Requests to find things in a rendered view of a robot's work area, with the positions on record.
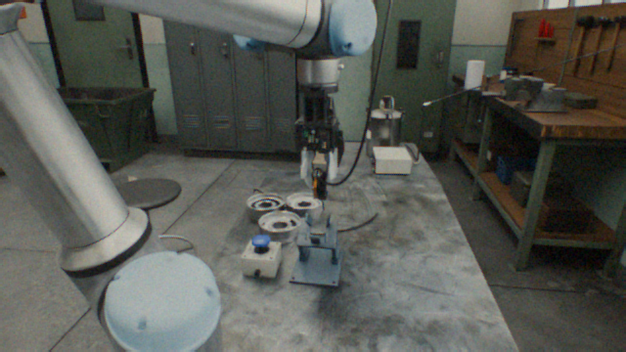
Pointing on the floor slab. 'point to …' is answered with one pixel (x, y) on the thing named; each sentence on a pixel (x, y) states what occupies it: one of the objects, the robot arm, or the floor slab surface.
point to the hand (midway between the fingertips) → (320, 182)
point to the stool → (153, 198)
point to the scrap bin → (111, 120)
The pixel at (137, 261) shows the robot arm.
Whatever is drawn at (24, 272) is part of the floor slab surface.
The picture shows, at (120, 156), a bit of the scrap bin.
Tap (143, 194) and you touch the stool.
